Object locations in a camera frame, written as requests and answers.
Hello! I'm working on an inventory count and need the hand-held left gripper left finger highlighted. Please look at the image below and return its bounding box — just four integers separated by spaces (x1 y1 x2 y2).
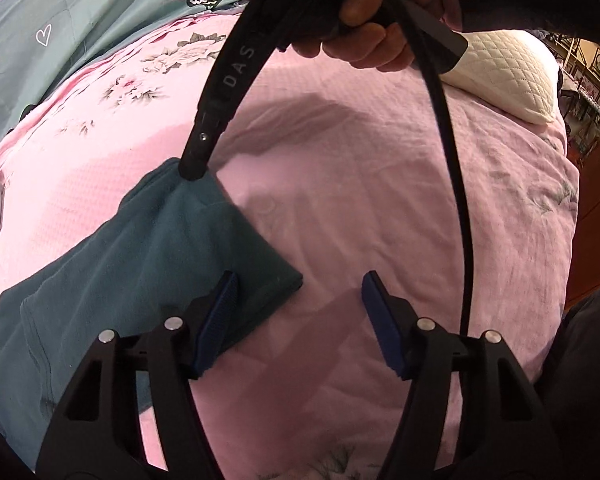
36 270 241 480

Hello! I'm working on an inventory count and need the person's leg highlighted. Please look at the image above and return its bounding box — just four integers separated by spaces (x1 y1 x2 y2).
532 272 600 461

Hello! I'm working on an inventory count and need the white quilted pillow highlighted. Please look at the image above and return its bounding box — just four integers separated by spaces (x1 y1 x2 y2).
440 30 563 126

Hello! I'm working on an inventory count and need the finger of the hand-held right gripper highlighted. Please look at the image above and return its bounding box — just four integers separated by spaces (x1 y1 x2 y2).
179 0 306 182

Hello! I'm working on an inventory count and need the person's right hand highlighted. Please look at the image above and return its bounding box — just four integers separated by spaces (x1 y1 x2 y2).
292 0 438 73

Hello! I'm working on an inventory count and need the pink floral bed sheet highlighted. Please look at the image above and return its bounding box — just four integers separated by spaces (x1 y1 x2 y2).
0 12 581 480

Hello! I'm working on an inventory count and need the black cable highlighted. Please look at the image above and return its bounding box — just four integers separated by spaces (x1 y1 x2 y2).
370 0 476 338

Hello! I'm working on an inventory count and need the teal printed blanket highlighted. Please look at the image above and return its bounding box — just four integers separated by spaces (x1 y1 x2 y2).
0 0 251 126

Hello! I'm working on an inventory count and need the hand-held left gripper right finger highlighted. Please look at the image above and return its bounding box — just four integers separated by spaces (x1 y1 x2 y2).
361 270 566 480

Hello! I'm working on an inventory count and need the teal long-sleeve shirt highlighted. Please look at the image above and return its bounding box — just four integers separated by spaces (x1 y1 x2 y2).
0 157 303 461

